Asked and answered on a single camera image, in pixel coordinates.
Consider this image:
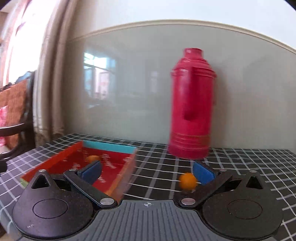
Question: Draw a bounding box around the black white grid tablecloth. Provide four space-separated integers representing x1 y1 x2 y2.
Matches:
0 133 296 241

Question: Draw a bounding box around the green and red cardboard box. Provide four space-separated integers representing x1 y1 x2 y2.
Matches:
21 140 138 205

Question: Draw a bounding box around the teal cloth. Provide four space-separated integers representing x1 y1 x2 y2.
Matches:
17 71 33 83

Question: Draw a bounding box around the orange patterned chair cushion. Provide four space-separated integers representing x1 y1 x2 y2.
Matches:
0 82 28 151

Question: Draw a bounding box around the dark wooden chair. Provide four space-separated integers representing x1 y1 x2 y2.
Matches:
0 70 36 163

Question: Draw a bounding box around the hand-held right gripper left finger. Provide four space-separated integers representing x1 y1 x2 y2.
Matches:
30 161 118 209

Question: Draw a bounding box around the beige lace curtain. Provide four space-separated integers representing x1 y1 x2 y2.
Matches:
32 0 78 147

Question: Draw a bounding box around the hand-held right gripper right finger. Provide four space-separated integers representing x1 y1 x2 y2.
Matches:
179 161 266 208

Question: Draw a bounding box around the red thermos flask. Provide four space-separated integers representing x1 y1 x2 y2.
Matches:
169 48 217 160

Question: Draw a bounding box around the pink white plastic bag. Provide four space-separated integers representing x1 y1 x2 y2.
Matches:
0 105 9 147

